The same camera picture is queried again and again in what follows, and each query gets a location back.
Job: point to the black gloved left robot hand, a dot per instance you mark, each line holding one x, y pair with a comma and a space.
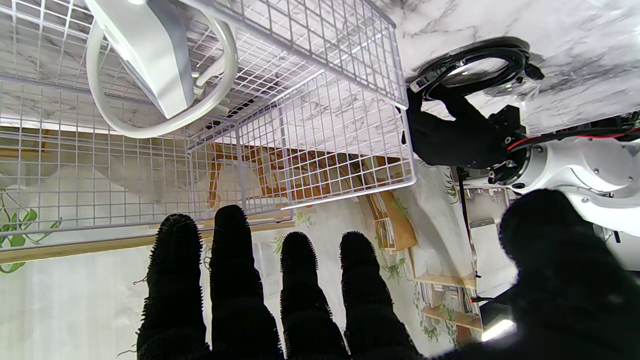
450, 130

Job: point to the printed cafe scene backdrop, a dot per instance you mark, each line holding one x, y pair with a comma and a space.
425, 240

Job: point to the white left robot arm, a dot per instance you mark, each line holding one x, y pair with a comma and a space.
575, 165

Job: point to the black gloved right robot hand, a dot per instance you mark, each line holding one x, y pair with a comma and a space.
370, 310

